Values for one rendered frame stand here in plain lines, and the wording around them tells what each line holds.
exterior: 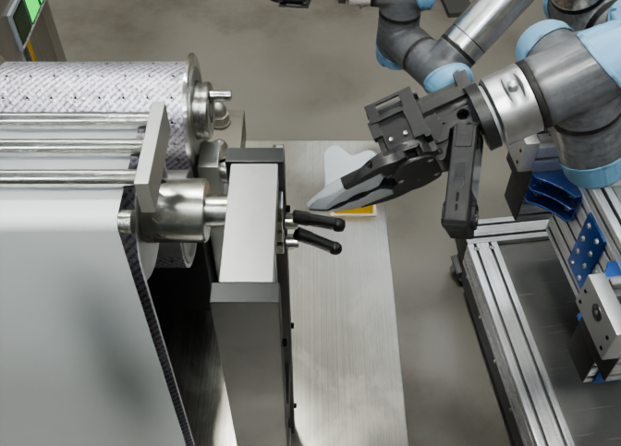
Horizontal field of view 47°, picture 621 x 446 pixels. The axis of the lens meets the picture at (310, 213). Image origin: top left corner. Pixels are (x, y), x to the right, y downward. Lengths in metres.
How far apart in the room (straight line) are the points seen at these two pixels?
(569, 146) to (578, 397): 1.23
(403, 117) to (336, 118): 2.09
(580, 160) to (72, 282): 0.54
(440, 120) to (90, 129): 0.35
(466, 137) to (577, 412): 1.30
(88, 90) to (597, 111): 0.58
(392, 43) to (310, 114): 1.55
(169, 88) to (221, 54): 2.28
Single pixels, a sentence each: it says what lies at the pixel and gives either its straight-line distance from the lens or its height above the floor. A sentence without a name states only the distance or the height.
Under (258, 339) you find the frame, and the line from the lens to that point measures 0.55.
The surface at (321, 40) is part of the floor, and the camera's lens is 3.24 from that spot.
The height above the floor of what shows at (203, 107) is 1.28.
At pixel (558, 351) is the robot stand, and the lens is 2.02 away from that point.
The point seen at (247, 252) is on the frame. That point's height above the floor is 1.44.
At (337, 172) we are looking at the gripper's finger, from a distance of 0.75.
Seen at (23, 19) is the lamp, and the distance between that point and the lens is 1.31.
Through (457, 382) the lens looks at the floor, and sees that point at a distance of 2.15.
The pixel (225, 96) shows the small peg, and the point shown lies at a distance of 0.93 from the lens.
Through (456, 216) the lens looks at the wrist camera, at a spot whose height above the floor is 1.34.
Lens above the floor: 1.86
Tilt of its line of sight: 49 degrees down
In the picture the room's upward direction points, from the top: straight up
